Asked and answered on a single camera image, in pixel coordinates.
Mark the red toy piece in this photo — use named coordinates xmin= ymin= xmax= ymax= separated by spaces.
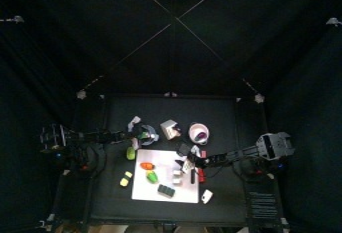
xmin=196 ymin=167 xmax=207 ymax=184

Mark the dark grey square toy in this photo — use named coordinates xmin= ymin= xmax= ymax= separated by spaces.
xmin=176 ymin=142 xmax=192 ymax=157

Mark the yellow toy food piece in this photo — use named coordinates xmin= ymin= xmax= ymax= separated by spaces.
xmin=119 ymin=171 xmax=133 ymax=188

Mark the pink and white bowl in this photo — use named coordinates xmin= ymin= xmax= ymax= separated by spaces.
xmin=187 ymin=122 xmax=211 ymax=146

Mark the white folded toy piece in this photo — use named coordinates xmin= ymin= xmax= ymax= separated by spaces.
xmin=127 ymin=115 xmax=143 ymax=132

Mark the white small box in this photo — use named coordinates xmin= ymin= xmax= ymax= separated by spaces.
xmin=200 ymin=189 xmax=214 ymax=205

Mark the dark green seaweed sushi roll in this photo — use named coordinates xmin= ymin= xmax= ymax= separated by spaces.
xmin=156 ymin=184 xmax=176 ymax=198

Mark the light green toy vegetable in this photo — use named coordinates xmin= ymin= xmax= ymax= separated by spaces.
xmin=125 ymin=146 xmax=136 ymax=161

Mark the grey blue plate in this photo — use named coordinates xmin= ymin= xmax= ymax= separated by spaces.
xmin=140 ymin=124 xmax=160 ymax=144

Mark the green toy sushi piece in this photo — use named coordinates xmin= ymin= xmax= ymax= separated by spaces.
xmin=145 ymin=170 xmax=160 ymax=184

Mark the white cutting board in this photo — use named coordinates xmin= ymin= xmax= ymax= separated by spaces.
xmin=131 ymin=148 xmax=200 ymax=204

